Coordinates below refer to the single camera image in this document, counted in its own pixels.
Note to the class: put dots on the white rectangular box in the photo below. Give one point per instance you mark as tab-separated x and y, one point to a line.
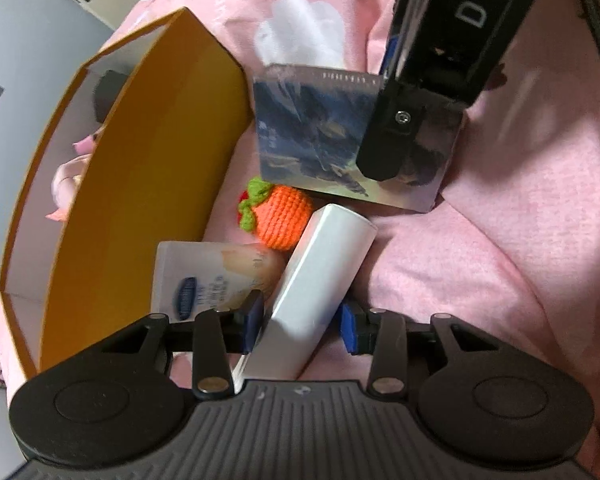
320	270

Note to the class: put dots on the orange crochet fruit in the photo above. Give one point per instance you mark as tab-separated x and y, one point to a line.
282	215

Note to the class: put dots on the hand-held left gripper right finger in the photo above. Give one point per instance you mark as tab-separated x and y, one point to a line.
349	327

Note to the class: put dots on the glossy picture card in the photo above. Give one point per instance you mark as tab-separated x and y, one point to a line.
310	135

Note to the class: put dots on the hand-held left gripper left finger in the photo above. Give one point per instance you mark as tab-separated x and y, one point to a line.
251	325

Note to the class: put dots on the white cream packet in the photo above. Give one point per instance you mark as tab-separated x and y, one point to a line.
200	270

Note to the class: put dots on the orange cardboard box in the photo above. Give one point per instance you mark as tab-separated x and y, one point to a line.
145	185

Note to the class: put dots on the pink printed blanket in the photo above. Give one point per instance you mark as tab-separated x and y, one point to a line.
530	210

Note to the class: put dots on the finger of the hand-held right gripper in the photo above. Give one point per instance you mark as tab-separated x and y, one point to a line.
390	57
390	140

